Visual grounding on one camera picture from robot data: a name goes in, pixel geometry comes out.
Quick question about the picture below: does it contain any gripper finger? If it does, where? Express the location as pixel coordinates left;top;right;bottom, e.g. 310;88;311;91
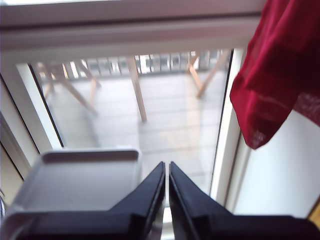
107;161;166;240
169;161;235;240

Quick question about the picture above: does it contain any small plain grey bin lid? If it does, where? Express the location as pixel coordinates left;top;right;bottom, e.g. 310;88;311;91
4;148;143;216

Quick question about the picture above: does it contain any wooden balcony table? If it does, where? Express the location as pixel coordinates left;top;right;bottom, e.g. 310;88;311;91
49;56;148;123

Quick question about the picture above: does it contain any wooden folding chair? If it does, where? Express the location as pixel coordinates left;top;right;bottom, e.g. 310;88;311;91
186;49;232;99
33;61;56;100

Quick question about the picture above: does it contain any balcony railing with slats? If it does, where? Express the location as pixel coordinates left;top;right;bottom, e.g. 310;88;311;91
62;49;232;76

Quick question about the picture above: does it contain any red fabric cloth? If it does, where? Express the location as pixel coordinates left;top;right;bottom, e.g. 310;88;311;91
229;0;320;150

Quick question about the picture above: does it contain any white window frame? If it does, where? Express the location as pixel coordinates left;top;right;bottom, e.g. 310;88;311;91
0;0;266;216

